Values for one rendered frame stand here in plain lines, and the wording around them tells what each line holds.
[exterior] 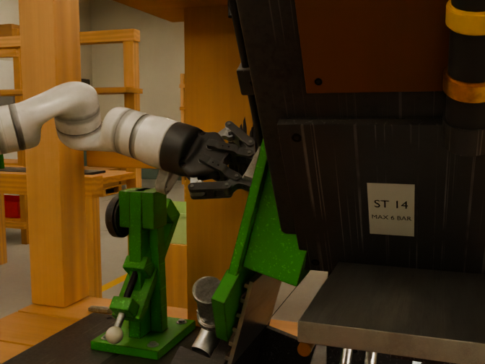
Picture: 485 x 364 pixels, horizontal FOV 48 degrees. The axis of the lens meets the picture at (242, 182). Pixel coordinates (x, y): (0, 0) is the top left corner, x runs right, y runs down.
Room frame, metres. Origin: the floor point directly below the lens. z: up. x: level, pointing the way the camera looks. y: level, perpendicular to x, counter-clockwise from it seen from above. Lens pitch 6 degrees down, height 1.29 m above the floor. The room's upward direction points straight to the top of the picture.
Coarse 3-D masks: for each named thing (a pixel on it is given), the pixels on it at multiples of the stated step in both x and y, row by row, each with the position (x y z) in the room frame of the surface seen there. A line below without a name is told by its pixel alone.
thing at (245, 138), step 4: (228, 124) 0.81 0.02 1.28; (232, 124) 0.81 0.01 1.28; (228, 128) 0.81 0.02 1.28; (232, 128) 0.81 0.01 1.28; (236, 128) 0.80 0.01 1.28; (232, 132) 0.80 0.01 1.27; (236, 132) 0.80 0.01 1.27; (240, 132) 0.80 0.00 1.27; (244, 132) 0.80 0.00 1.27; (236, 136) 0.80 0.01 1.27; (240, 136) 0.79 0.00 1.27; (244, 136) 0.79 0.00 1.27; (248, 136) 0.79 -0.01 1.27; (232, 140) 0.82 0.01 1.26; (236, 140) 0.81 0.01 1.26; (240, 140) 0.79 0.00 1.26; (244, 140) 0.79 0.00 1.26; (248, 140) 0.79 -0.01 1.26; (252, 140) 0.79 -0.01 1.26; (240, 144) 0.81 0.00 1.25; (244, 144) 0.81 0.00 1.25; (248, 144) 0.78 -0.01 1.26; (252, 144) 0.78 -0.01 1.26
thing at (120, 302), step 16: (176, 224) 1.01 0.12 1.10; (128, 256) 0.93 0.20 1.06; (144, 256) 0.92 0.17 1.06; (128, 272) 0.93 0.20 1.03; (144, 272) 0.91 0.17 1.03; (128, 288) 0.90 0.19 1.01; (144, 288) 0.92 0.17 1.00; (112, 304) 0.88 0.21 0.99; (128, 304) 0.87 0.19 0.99; (144, 304) 0.90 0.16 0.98; (128, 320) 0.89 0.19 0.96
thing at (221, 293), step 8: (224, 280) 0.63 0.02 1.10; (232, 280) 0.63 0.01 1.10; (224, 288) 0.62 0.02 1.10; (232, 288) 0.62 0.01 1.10; (216, 296) 0.61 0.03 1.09; (224, 296) 0.61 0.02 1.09; (232, 296) 0.63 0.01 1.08; (240, 296) 0.67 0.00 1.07; (216, 304) 0.61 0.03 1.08; (224, 304) 0.61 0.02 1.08; (232, 304) 0.64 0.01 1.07; (240, 304) 0.68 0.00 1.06; (216, 312) 0.63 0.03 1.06; (224, 312) 0.62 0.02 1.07; (232, 312) 0.65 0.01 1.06; (216, 320) 0.64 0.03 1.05; (224, 320) 0.63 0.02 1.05; (232, 320) 0.66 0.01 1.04; (216, 328) 0.66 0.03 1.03; (224, 328) 0.65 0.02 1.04; (224, 336) 0.66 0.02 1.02
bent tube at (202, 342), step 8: (256, 152) 0.75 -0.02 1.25; (256, 160) 0.74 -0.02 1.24; (248, 168) 0.73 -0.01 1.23; (248, 176) 0.73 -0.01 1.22; (200, 336) 0.70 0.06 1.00; (208, 336) 0.70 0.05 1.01; (216, 336) 0.71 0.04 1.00; (200, 344) 0.69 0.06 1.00; (208, 344) 0.69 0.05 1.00; (216, 344) 0.70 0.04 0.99; (200, 352) 0.71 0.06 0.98; (208, 352) 0.69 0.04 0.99
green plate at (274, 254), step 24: (264, 168) 0.62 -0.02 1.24; (264, 192) 0.63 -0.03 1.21; (264, 216) 0.63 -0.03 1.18; (240, 240) 0.63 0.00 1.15; (264, 240) 0.63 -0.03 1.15; (288, 240) 0.62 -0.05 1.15; (240, 264) 0.63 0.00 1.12; (264, 264) 0.63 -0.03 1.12; (288, 264) 0.62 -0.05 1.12; (240, 288) 0.67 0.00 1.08
